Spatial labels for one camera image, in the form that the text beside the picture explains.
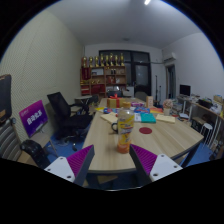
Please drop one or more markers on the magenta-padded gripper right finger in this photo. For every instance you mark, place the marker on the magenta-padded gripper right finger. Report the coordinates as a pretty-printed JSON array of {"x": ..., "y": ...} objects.
[{"x": 160, "y": 166}]

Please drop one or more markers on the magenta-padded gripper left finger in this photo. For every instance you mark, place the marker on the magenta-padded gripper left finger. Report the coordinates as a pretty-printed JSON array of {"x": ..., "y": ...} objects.
[{"x": 63, "y": 166}]

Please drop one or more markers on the yellow-labelled orange drink bottle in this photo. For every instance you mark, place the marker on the yellow-labelled orange drink bottle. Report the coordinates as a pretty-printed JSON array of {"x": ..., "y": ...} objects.
[{"x": 125, "y": 130}]

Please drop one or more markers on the black padded chair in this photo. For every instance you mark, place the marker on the black padded chair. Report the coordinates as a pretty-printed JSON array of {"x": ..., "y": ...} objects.
[{"x": 33, "y": 151}]

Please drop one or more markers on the flat round red coaster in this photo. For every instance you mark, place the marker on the flat round red coaster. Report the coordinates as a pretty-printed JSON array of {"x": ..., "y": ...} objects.
[{"x": 145, "y": 130}]

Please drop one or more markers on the black office chair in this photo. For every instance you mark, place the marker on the black office chair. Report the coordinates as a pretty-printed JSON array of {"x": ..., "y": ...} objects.
[{"x": 66, "y": 120}]

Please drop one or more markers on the pale yellow notebook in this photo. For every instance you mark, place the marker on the pale yellow notebook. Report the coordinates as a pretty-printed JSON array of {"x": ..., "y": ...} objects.
[{"x": 166, "y": 118}]

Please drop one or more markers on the teal book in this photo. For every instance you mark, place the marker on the teal book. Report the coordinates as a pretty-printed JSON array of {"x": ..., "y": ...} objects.
[{"x": 148, "y": 118}]

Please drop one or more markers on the white paper sheet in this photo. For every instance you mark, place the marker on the white paper sheet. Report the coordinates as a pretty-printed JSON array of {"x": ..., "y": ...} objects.
[{"x": 137, "y": 117}]

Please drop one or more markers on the orange book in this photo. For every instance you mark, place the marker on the orange book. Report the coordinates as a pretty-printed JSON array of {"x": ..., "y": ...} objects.
[{"x": 156, "y": 110}]

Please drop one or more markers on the purple sign board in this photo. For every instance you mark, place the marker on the purple sign board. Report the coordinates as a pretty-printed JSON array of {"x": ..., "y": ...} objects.
[{"x": 33, "y": 118}]

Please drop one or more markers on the striped chair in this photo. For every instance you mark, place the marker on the striped chair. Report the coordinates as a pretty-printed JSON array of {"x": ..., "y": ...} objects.
[{"x": 9, "y": 141}]

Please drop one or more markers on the white round stool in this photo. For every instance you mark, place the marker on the white round stool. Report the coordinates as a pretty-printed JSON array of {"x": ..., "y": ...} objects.
[{"x": 206, "y": 127}]

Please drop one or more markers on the pink flower plant in pot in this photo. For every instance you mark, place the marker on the pink flower plant in pot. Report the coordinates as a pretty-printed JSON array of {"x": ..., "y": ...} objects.
[{"x": 167, "y": 105}]

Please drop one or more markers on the small orange standing box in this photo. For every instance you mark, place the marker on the small orange standing box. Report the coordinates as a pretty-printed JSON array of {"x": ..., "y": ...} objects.
[{"x": 149, "y": 101}]

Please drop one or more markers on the pink snack package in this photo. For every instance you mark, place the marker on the pink snack package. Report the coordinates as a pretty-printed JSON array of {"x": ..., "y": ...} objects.
[{"x": 137, "y": 104}]

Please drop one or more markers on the beige notebook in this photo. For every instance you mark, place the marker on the beige notebook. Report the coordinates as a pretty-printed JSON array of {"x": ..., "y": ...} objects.
[{"x": 109, "y": 118}]

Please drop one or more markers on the small white side table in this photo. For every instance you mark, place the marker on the small white side table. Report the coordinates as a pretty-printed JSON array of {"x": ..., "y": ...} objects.
[{"x": 83, "y": 97}]

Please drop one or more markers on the blue snack packages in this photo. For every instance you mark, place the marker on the blue snack packages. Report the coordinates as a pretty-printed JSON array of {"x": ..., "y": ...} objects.
[{"x": 108, "y": 110}]

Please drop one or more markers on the grey chair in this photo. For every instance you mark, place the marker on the grey chair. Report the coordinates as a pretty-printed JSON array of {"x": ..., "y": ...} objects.
[{"x": 141, "y": 96}]

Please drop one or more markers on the cluttered wooden side desk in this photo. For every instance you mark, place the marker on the cluttered wooden side desk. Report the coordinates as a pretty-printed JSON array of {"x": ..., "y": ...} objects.
[{"x": 206, "y": 108}]

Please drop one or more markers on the yellow gift box red ribbon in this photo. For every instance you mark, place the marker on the yellow gift box red ribbon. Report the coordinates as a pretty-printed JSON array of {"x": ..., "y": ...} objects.
[{"x": 113, "y": 102}]

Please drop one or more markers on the black tripod stand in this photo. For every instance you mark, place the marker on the black tripod stand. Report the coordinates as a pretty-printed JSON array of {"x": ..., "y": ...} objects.
[{"x": 156, "y": 86}]

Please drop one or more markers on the dark computer monitor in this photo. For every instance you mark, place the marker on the dark computer monitor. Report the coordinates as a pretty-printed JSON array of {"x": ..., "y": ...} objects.
[{"x": 185, "y": 90}]

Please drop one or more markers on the wooden shelf unit with trophies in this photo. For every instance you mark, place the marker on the wooden shelf unit with trophies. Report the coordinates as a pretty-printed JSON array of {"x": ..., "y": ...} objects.
[{"x": 100, "y": 80}]

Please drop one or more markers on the dark framed glass door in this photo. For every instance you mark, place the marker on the dark framed glass door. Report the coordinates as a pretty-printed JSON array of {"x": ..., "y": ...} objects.
[{"x": 141, "y": 73}]

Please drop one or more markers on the ceiling light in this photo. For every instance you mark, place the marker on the ceiling light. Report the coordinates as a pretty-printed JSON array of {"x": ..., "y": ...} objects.
[{"x": 147, "y": 2}]

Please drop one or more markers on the white wall air conditioner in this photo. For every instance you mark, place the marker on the white wall air conditioner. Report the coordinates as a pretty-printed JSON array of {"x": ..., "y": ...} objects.
[{"x": 169, "y": 56}]

